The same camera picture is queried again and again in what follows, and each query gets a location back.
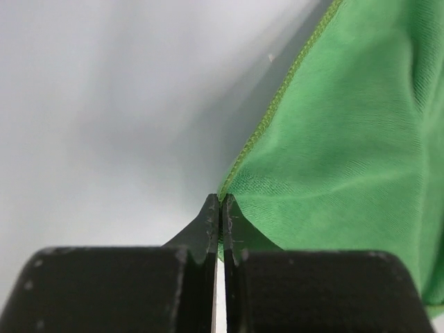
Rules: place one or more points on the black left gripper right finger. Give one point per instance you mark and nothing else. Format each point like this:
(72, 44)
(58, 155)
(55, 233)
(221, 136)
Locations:
(268, 289)

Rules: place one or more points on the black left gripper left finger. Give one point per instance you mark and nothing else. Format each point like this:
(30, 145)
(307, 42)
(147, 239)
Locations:
(169, 288)

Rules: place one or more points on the green microfiber towel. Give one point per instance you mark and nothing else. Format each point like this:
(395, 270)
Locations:
(349, 154)

